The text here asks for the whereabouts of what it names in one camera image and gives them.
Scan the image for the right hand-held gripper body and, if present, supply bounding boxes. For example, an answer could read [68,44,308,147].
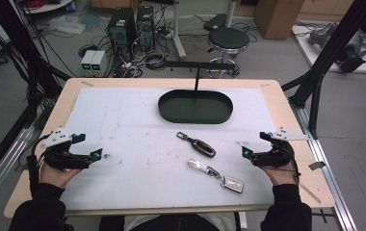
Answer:
[251,126,312,168]

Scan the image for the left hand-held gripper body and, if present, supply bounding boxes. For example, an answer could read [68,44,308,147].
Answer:
[40,127,92,171]

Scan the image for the person's left hand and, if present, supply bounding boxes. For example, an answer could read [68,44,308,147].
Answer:
[39,162,83,189]

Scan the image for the person's right hand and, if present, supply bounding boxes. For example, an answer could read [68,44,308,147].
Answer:
[261,163,301,187]

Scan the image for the grey tape piece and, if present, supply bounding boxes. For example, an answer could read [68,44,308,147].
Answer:
[308,161,327,171]

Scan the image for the white table mat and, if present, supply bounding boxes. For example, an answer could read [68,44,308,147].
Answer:
[60,87,276,211]

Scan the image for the black car key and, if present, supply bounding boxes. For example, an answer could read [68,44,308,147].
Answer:
[175,131,218,159]

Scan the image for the black oval tray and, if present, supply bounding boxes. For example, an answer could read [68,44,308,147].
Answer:
[157,89,234,125]

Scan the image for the white power supply unit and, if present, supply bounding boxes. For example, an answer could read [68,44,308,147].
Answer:
[80,49,97,77]
[90,50,107,77]

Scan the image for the black T-shaped stand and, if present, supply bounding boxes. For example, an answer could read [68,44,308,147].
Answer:
[165,61,237,92]

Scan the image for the white floor board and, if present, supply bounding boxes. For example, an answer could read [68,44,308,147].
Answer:
[291,24,366,75]

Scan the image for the person's torso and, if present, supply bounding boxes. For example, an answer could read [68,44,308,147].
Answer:
[98,212,241,231]

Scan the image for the black round stool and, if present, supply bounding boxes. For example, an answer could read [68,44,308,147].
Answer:
[207,26,251,80]

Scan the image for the large black computer tower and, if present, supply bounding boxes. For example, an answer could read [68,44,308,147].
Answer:
[107,7,138,65]

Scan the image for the clear plastic bag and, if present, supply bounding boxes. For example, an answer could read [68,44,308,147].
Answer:
[47,14,87,36]

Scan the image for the brown cardboard box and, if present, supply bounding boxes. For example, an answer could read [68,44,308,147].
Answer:
[253,0,305,41]

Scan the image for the slim black computer tower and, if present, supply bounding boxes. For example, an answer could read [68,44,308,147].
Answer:
[136,5,156,52]

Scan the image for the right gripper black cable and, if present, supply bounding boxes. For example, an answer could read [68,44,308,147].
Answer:
[281,141,301,185]

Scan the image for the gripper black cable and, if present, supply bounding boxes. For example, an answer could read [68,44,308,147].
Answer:
[281,141,301,185]
[26,134,54,195]

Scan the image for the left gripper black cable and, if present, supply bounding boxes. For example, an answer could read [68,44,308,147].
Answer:
[26,134,54,195]

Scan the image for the silver car key with strap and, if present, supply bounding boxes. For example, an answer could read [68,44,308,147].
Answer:
[187,158,246,194]

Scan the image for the aluminium rail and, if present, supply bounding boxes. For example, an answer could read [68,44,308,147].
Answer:
[291,104,359,231]
[0,126,37,217]

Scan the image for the black metal frame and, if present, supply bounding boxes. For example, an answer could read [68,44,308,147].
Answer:
[281,0,366,140]
[0,0,73,191]

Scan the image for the tangle of floor cables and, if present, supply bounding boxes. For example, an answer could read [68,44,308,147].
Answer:
[78,18,175,79]

